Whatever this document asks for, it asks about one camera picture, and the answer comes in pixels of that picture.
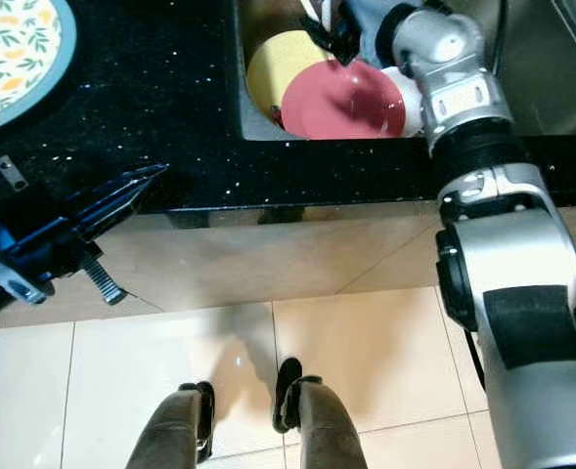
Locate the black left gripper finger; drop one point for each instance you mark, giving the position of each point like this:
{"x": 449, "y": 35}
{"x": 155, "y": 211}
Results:
{"x": 121, "y": 191}
{"x": 121, "y": 213}

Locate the pink plate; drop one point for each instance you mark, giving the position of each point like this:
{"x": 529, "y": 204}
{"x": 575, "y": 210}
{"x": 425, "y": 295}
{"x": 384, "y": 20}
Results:
{"x": 341, "y": 103}

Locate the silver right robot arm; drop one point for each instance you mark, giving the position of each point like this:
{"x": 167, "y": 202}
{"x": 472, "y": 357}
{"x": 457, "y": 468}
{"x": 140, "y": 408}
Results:
{"x": 512, "y": 264}

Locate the yellow plate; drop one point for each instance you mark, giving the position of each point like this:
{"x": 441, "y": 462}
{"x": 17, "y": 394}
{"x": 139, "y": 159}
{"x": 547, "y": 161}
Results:
{"x": 278, "y": 63}

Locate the white bowl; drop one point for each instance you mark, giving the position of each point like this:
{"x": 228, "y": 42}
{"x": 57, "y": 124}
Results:
{"x": 410, "y": 98}

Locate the beige cabinet door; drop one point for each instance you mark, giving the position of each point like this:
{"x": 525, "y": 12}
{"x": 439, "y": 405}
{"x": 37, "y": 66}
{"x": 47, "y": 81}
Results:
{"x": 229, "y": 264}
{"x": 395, "y": 274}

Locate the stainless steel sink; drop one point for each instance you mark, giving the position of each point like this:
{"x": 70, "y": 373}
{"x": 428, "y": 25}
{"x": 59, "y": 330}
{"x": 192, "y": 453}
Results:
{"x": 532, "y": 68}

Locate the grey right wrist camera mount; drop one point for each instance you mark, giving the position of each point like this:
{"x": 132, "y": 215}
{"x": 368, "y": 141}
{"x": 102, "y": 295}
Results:
{"x": 364, "y": 12}

